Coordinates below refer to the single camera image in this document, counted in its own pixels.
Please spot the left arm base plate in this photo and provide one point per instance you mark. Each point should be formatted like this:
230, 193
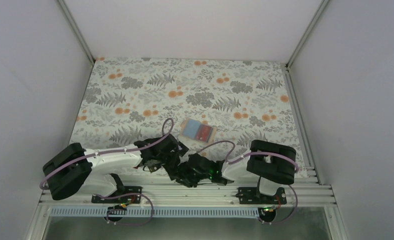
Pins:
120, 196

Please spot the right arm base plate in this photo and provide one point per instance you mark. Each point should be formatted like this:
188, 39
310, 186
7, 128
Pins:
252, 196

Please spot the aluminium rail frame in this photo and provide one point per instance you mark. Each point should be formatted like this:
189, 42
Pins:
164, 192

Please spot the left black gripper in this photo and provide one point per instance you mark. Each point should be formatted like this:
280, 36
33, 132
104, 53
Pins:
175, 156

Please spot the black card small top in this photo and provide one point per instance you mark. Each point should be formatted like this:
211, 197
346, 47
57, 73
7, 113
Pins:
183, 150

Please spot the plain black card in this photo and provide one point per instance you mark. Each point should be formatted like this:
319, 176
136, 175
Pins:
171, 167

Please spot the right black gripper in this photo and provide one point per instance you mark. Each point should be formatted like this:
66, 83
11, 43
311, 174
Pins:
183, 174

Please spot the grey cable duct strip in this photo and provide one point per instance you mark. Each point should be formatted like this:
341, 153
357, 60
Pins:
158, 212

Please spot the red card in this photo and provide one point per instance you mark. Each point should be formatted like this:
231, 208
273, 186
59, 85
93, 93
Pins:
203, 133

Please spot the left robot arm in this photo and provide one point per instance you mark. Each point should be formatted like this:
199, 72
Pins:
96, 171

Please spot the floral table mat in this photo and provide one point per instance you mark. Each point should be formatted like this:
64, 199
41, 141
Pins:
129, 99

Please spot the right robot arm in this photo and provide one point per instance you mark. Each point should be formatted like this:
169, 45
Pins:
274, 165

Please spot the black VIP card lower-left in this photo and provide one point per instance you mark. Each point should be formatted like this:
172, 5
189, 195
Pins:
153, 165

